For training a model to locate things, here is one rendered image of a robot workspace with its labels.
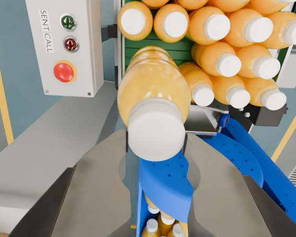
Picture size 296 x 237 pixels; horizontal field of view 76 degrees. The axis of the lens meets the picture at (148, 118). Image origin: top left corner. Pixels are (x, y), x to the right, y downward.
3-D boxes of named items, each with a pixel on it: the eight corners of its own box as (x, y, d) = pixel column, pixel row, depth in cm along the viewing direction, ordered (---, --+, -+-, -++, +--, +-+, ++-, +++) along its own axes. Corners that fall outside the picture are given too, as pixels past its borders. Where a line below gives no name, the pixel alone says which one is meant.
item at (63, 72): (57, 80, 37) (54, 82, 36) (54, 61, 35) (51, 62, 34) (75, 81, 37) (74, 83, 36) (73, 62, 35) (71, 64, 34)
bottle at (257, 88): (218, 78, 57) (246, 102, 40) (236, 58, 54) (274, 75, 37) (234, 91, 58) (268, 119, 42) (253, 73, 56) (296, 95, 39)
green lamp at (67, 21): (63, 29, 33) (60, 29, 32) (61, 14, 32) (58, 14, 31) (76, 29, 33) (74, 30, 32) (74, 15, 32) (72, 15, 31)
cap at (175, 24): (183, 38, 35) (184, 39, 33) (161, 35, 34) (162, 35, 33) (187, 13, 33) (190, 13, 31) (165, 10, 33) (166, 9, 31)
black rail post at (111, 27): (113, 35, 52) (108, 38, 45) (113, 23, 50) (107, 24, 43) (121, 36, 52) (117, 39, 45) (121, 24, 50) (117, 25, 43)
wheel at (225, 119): (216, 128, 56) (223, 130, 55) (220, 114, 54) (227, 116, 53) (222, 122, 59) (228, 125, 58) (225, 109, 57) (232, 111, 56)
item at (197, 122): (171, 116, 60) (176, 138, 49) (172, 109, 59) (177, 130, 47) (203, 118, 60) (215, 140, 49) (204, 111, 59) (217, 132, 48)
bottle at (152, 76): (122, 56, 30) (89, 100, 13) (165, 37, 28) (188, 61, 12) (139, 95, 33) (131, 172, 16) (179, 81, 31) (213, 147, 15)
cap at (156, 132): (120, 111, 14) (116, 122, 12) (171, 91, 13) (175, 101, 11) (141, 151, 15) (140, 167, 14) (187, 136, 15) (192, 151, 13)
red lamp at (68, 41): (66, 50, 34) (63, 51, 33) (64, 37, 33) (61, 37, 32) (78, 51, 34) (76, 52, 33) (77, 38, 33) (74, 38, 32)
